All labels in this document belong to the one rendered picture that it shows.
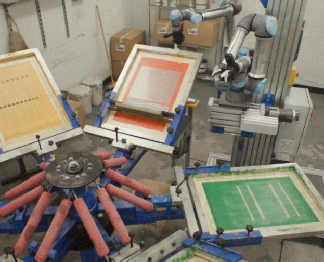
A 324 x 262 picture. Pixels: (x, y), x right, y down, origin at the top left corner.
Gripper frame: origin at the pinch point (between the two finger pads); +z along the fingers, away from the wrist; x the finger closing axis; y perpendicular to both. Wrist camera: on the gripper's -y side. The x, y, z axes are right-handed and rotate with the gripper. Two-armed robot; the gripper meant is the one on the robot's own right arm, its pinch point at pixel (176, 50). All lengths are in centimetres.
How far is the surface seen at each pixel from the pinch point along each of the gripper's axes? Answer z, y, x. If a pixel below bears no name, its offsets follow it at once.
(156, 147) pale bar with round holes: 5, 23, -99
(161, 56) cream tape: -7.0, -4.2, -20.2
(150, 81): -0.6, -4.7, -44.2
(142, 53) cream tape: -6.9, -21.2, -20.4
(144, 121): 8, 4, -77
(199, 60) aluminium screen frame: -10.1, 28.2, -22.2
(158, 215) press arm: 17, 40, -138
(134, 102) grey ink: 4, -9, -64
